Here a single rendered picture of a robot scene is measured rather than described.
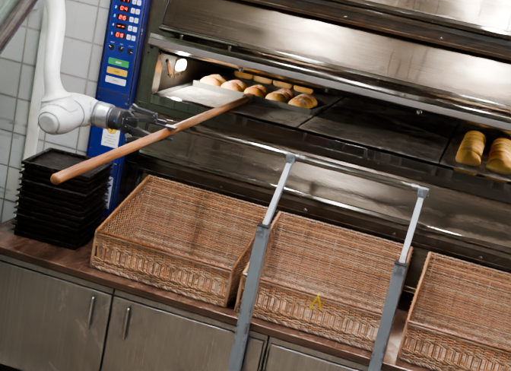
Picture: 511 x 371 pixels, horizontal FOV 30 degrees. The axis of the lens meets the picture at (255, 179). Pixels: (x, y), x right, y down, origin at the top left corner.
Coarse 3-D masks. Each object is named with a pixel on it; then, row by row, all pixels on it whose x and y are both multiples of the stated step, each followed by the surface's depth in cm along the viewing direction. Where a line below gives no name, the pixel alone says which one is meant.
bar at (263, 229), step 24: (168, 120) 352; (240, 144) 345; (264, 144) 344; (288, 168) 339; (336, 168) 337; (264, 240) 325; (408, 240) 321; (240, 312) 333; (384, 312) 319; (240, 336) 335; (384, 336) 320; (240, 360) 337
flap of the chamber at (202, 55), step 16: (160, 48) 379; (176, 48) 368; (192, 48) 367; (224, 64) 377; (240, 64) 362; (256, 64) 361; (288, 80) 374; (304, 80) 357; (320, 80) 356; (352, 96) 372; (368, 96) 352; (384, 96) 350; (432, 112) 347; (448, 112) 345; (496, 128) 349
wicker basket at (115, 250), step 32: (160, 192) 393; (192, 192) 390; (128, 224) 385; (160, 224) 392; (224, 224) 387; (256, 224) 383; (96, 256) 357; (128, 256) 353; (160, 256) 349; (192, 256) 388; (160, 288) 351; (192, 288) 348; (224, 288) 362
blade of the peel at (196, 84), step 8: (200, 80) 433; (208, 88) 424; (216, 88) 423; (224, 88) 422; (232, 96) 422; (240, 96) 420; (256, 96) 418; (272, 104) 417; (280, 104) 416; (288, 104) 415; (320, 104) 443; (296, 112) 415; (304, 112) 414; (312, 112) 416
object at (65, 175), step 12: (216, 108) 373; (228, 108) 384; (192, 120) 346; (204, 120) 358; (156, 132) 316; (168, 132) 323; (132, 144) 296; (144, 144) 304; (108, 156) 279; (120, 156) 287; (72, 168) 259; (84, 168) 264; (60, 180) 251
